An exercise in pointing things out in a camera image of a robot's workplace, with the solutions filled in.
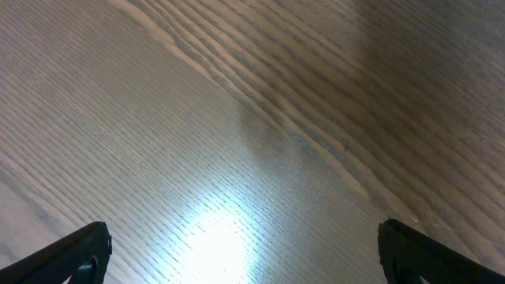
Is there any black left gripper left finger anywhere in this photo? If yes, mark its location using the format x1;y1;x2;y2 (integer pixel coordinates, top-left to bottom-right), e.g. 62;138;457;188
1;222;112;284

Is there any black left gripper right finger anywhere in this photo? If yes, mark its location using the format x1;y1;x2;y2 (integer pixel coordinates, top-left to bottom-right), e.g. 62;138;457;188
378;219;504;284

